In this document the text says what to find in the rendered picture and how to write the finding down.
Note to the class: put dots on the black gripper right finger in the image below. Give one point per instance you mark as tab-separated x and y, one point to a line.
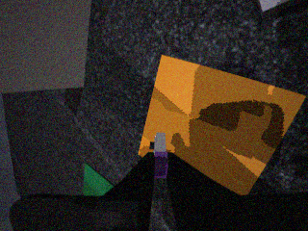
202	204

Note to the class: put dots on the orange flat square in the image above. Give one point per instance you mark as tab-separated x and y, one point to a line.
224	125

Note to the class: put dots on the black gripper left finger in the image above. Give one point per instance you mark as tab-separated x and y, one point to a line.
125	207

